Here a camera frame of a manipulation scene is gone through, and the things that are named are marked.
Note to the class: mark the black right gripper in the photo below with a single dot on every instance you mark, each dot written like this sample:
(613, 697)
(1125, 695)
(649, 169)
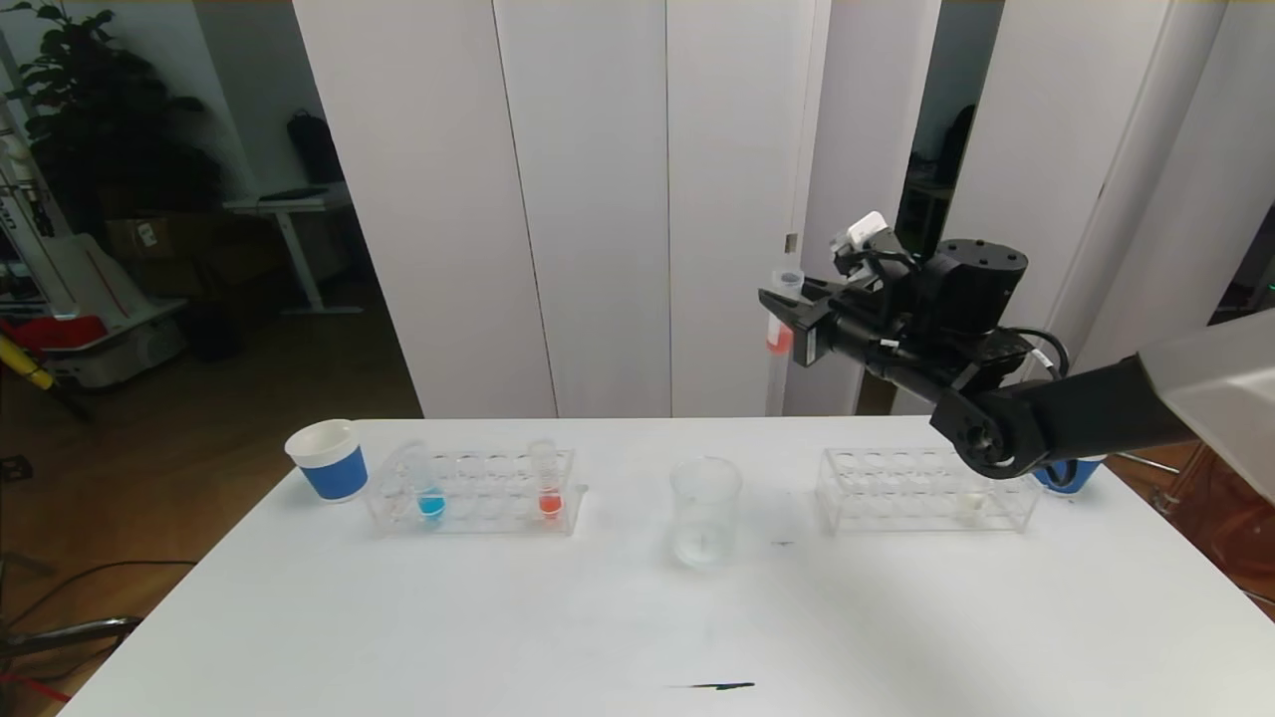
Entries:
(812, 341)

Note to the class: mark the test tube with red pigment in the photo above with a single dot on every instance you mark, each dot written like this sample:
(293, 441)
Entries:
(780, 341)
(549, 505)

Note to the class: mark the test tube with blue pigment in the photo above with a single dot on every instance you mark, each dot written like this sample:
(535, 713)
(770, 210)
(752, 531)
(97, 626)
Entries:
(431, 506)

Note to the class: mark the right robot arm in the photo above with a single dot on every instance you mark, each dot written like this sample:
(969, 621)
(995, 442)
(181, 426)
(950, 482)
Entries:
(1096, 408)

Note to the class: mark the clear acrylic test tube rack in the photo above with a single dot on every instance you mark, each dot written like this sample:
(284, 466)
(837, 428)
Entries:
(480, 498)
(896, 498)

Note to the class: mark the clear glass beaker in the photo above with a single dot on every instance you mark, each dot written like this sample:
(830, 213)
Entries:
(705, 528)

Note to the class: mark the test tube pale yellow pigment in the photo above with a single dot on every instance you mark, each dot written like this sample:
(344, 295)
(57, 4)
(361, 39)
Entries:
(971, 508)

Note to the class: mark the white paper cup blue sleeve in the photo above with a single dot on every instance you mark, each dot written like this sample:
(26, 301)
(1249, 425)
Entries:
(333, 474)
(1066, 480)

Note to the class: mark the thin metal rod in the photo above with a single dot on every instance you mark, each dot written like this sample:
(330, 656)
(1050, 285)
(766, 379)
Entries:
(1150, 464)

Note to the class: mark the black backpack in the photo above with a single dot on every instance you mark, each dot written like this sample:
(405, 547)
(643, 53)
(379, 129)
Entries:
(315, 147)

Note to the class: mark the white desk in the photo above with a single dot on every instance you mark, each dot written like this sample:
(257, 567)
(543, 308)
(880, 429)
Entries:
(299, 204)

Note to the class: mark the brown cardboard box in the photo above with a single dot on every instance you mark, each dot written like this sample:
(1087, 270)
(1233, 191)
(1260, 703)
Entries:
(147, 237)

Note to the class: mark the white machine base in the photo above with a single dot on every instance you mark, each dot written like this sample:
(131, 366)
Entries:
(120, 347)

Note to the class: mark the dark green potted plant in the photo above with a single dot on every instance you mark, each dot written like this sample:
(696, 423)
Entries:
(100, 110)

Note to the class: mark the yellow tool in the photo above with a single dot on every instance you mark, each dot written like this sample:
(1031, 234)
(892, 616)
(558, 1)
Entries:
(30, 371)

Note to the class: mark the white pole with lettering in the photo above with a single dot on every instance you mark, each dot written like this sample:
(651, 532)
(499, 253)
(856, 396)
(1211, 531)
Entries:
(25, 189)

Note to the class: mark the grey metal leg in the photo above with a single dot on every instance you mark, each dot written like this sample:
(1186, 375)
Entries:
(80, 634)

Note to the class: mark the dark floor outlet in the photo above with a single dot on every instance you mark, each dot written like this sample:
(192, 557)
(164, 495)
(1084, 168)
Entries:
(15, 470)

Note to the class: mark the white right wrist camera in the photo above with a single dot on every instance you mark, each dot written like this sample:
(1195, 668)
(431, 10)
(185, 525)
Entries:
(859, 231)

